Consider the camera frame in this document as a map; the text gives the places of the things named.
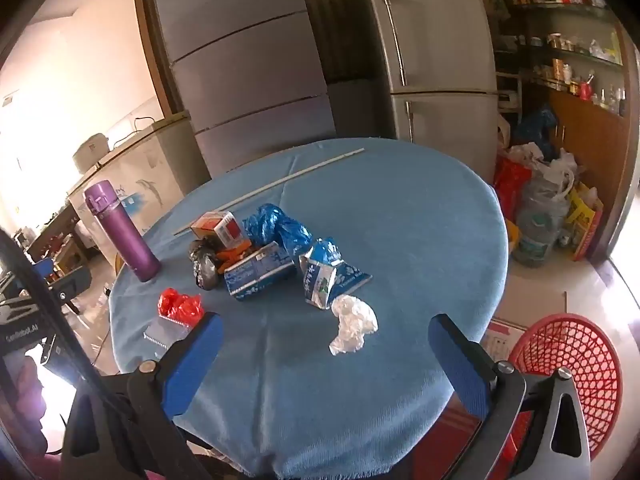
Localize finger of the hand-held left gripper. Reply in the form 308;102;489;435
49;266;93;313

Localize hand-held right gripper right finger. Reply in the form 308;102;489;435
428;313;593;480

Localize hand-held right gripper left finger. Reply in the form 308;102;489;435
62;311;224;480

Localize silver grey packet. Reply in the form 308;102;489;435
144;316;193;348

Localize red plastic bag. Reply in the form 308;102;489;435
158;288;205;330

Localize black plastic bag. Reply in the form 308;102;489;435
188;238;223;291

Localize orange packet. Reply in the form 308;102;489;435
217;240;253;271

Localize white plastic bag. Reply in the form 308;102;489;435
328;295;379;357

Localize red plastic mesh basket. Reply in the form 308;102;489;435
480;313;623;480

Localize small orange white box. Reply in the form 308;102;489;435
190;211;244;250

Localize torn blue white milk carton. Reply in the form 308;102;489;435
299;236;373;309

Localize blue plastic bag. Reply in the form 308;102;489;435
242;203;313;261

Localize paper sheet on floor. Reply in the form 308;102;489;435
487;320;526;361

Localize dark wooden table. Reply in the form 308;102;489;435
27;205;93;273

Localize person's pink clothing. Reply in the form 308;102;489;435
0;355;66;466

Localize purple insulated bottle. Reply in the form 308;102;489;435
83;180;162;283

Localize white rice cooker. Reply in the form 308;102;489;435
72;132;111;171

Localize white chest freezer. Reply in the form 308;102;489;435
67;110;211;251

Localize clear plastic water jug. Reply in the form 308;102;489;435
512;170;571;268

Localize blue tablecloth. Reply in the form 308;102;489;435
107;136;511;480

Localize red shopping bag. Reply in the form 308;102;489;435
494;155;533;221

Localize yellow shopping bag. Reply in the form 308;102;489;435
565;182;603;261

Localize thin white rod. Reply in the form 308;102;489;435
173;147;366;237

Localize white plastic bags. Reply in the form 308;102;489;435
505;142;578;196

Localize dark blue bag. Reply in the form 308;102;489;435
515;105;558;156

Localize brown wooden cabinet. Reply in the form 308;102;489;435
545;85;636;261

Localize large grey refrigerator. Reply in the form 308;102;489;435
132;0;336;181

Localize shelf of jars and bottles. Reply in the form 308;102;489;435
475;0;631;116

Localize black cable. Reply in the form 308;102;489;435
0;230;128;411

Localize silver refrigerator with handle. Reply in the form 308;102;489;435
295;0;501;181

